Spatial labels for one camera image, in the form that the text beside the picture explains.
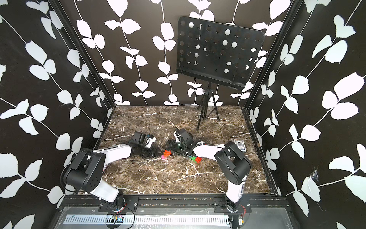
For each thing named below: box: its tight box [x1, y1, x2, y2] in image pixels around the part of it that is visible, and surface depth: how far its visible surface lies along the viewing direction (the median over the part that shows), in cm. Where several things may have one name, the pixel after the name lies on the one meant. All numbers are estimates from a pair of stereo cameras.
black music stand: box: [175, 16, 265, 131], surface depth 67 cm
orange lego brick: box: [162, 149, 172, 158], surface depth 90 cm
